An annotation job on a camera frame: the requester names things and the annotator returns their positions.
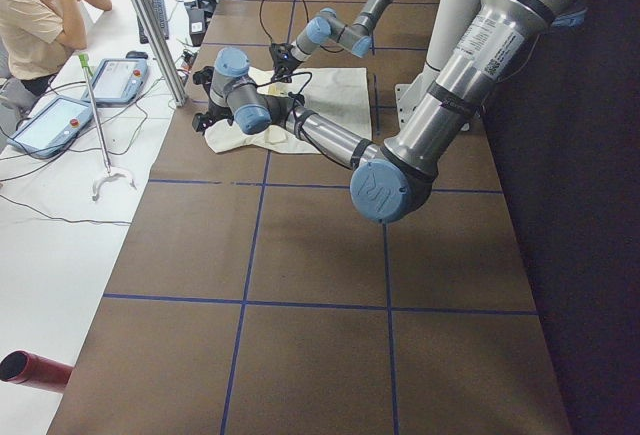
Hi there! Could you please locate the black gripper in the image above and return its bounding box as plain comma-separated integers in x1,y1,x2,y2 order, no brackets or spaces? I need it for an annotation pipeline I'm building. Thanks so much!
192,67,231,134
269,43,292,79

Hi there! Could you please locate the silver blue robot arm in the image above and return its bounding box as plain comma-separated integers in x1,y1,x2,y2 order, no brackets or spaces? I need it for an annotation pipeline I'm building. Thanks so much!
269,0,394,83
192,0,586,223

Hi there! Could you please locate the black computer mouse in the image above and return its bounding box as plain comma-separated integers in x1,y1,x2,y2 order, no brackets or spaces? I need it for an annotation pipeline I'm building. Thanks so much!
125,51,148,59

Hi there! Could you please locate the far blue teach pendant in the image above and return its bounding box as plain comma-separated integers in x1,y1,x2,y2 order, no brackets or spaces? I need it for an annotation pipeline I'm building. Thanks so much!
91,58,149,107

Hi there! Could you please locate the blue teach pendant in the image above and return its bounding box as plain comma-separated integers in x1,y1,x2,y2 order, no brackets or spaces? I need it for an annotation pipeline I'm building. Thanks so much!
91,58,149,107
7,96,93,159

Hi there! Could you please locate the black keyboard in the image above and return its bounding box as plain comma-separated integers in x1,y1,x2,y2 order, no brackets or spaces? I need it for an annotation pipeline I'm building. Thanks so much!
137,0,171,45

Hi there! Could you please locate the metal reacher grabber tool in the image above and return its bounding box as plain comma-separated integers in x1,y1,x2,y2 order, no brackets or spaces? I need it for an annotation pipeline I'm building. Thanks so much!
78,53,136,202

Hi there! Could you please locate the near blue teach pendant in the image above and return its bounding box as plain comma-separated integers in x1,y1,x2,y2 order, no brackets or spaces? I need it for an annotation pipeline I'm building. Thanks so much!
7,96,93,159

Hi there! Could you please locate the seated person in beige shirt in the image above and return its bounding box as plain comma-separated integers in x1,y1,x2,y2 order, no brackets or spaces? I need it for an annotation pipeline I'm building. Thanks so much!
0,0,114,96

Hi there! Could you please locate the red cylinder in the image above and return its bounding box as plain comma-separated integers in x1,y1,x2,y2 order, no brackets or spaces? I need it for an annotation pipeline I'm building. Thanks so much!
1,350,73,393

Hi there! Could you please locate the aluminium frame post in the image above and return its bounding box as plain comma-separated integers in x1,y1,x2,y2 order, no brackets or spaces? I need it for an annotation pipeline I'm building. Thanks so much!
131,0,187,107

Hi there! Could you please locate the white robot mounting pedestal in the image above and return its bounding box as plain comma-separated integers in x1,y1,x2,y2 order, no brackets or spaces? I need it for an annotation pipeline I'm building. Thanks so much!
396,0,479,127

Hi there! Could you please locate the black cable on white table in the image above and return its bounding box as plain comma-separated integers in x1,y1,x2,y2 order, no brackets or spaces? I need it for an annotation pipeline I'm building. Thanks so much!
0,74,176,229

